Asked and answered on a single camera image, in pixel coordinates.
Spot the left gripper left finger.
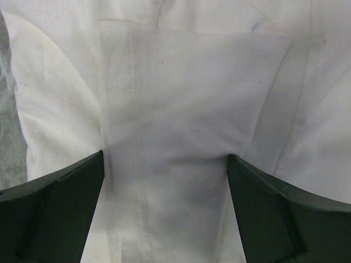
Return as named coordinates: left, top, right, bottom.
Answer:
left=1, top=151, right=104, bottom=263

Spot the white t-shirt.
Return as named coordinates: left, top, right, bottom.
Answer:
left=1, top=1, right=350, bottom=262

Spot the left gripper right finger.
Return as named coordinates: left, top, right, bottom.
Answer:
left=227, top=155, right=350, bottom=263

